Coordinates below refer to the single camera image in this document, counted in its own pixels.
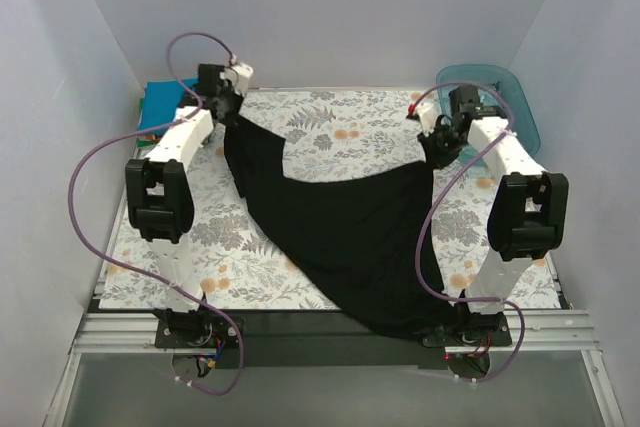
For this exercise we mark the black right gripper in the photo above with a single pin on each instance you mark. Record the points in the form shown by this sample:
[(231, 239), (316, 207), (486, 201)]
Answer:
[(441, 142)]

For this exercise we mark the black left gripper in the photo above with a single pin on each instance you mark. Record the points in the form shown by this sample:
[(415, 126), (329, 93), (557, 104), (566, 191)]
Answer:
[(223, 107)]

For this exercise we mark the black t shirt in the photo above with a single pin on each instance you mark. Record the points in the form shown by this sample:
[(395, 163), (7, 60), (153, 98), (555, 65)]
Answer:
[(354, 240)]

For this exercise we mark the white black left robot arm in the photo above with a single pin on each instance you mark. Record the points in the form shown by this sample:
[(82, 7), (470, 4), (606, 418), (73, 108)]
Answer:
[(160, 203)]

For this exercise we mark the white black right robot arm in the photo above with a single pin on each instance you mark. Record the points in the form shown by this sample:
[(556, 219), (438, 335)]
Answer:
[(527, 217)]

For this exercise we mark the teal plastic bin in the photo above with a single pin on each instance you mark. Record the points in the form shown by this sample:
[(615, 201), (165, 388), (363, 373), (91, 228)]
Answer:
[(506, 85)]

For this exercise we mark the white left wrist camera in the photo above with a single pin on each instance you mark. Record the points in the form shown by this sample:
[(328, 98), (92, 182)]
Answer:
[(239, 75)]

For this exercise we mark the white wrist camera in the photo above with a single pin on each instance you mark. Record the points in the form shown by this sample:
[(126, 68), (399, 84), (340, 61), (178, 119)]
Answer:
[(426, 113), (239, 75)]

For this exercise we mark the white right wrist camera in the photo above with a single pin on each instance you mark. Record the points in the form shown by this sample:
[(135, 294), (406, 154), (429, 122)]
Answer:
[(426, 113)]

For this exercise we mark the aluminium frame rail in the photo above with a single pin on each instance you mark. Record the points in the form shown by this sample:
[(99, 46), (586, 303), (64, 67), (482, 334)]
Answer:
[(553, 374)]

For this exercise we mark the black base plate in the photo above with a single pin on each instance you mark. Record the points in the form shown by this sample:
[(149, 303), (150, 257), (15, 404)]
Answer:
[(311, 338)]

